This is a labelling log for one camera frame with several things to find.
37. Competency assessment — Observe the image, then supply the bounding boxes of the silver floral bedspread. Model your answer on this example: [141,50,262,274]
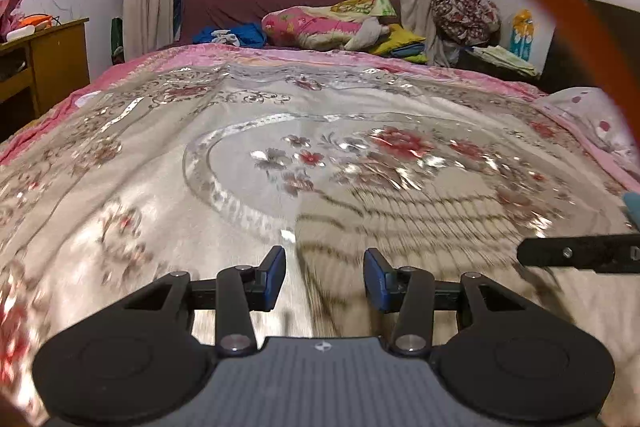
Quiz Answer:
[0,44,640,408]

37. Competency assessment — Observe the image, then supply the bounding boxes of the pink dotted pillow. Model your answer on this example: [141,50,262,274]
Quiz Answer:
[532,87,640,188]

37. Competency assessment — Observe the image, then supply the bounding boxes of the white cloth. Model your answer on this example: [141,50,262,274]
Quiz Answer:
[345,17,386,50]

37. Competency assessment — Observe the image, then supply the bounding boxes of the pink floral cloth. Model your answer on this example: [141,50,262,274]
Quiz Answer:
[0,0,27,42]

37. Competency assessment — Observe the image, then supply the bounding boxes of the white socks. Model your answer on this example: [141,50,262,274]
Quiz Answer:
[210,31,243,48]

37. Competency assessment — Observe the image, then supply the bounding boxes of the beige striped knit sweater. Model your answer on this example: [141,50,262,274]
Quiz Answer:
[295,184,576,338]

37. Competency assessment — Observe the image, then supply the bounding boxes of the blue cloth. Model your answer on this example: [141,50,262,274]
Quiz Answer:
[192,23,268,48]

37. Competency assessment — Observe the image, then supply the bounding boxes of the light green folded cloth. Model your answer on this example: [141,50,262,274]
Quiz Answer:
[470,44,541,78]

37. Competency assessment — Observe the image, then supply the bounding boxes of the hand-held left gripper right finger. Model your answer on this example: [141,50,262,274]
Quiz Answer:
[363,248,531,355]

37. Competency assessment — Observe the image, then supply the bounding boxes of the yellow folded cloth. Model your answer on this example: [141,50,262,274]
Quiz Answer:
[367,24,428,58]

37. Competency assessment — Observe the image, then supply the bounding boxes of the dark wooden headboard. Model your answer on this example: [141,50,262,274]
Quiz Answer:
[540,0,640,95]

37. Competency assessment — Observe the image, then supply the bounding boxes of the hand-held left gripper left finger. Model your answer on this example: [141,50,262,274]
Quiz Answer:
[122,245,287,354]

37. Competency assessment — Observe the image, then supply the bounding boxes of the teal cloth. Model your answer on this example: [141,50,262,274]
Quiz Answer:
[622,192,640,228]

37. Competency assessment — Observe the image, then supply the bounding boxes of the pink floral quilt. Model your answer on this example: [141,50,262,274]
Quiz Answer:
[261,0,398,50]

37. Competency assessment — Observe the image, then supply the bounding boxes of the dark floral cloth bundle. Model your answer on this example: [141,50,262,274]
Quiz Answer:
[431,0,502,45]

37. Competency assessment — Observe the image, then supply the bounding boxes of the yellow and blue package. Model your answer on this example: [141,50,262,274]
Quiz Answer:
[510,9,536,62]

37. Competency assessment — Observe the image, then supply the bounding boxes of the wooden bedside cabinet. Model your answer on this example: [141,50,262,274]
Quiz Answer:
[0,18,91,142]

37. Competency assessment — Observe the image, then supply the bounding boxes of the dark red headboard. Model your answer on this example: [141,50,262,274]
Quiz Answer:
[180,0,436,52]

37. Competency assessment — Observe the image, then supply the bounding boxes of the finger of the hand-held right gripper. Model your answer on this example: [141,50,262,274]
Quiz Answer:
[516,233,640,274]

